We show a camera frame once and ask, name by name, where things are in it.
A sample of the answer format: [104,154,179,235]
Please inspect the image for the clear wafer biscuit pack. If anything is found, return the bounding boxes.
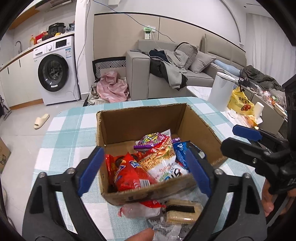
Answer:
[164,199,203,225]

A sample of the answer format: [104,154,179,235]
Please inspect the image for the red orange chip bag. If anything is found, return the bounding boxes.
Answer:
[105,153,158,192]

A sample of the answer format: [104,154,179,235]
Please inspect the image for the blue cookie packet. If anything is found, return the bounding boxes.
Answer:
[172,141,206,172]

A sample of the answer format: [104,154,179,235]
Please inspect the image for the white red noodle snack bag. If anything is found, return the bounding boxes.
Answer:
[137,138,189,183]

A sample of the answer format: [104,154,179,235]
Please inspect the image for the white grey printed snack bag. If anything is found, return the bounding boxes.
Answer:
[147,218,183,241]

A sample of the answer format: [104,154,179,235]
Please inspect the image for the white red balloon gum bag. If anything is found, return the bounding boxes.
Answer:
[118,200,166,218]

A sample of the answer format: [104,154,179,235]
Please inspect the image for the purple grape candy bag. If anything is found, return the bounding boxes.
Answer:
[133,129,181,153]

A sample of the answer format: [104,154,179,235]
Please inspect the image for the person's right hand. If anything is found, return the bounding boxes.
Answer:
[261,179,296,217]

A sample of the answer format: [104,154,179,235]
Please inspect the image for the person's left hand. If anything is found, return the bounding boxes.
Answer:
[126,228,154,241]

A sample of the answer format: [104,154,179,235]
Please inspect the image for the white paper cup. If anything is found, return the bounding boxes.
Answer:
[253,102,264,119]

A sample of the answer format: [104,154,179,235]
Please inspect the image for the yellow plastic bag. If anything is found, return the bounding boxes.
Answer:
[227,87,255,115]

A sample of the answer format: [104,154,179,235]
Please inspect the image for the white cylindrical bin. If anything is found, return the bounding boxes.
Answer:
[208,72,236,111]

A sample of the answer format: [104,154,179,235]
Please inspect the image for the brown SF cardboard box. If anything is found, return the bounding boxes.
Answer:
[96,103,226,206]

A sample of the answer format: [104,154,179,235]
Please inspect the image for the beige slipper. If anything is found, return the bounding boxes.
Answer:
[34,113,50,130]

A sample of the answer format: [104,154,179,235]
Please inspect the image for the small cardboard box on floor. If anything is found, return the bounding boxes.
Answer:
[0,138,11,173]

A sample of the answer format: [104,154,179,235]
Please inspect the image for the grey sofa cushion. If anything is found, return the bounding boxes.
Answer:
[189,51,216,73]

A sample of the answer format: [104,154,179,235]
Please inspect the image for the pink cloth pile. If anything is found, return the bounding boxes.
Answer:
[87,71,129,105]

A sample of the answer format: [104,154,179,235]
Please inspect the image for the pile of clothes on sofa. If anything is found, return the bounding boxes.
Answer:
[148,49,188,90]

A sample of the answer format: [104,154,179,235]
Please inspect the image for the grey fabric sofa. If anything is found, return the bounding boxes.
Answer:
[126,34,246,100]

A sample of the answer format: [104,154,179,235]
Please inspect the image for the white kitchen cabinets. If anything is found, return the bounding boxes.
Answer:
[1,51,42,107]

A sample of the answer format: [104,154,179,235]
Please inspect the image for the black patterned chair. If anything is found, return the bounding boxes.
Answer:
[92,56,126,80]

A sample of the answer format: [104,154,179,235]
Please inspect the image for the white front-load washing machine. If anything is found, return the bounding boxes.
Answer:
[33,35,81,105]

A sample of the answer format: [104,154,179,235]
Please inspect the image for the wall socket with charger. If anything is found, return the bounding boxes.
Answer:
[143,26,157,40]

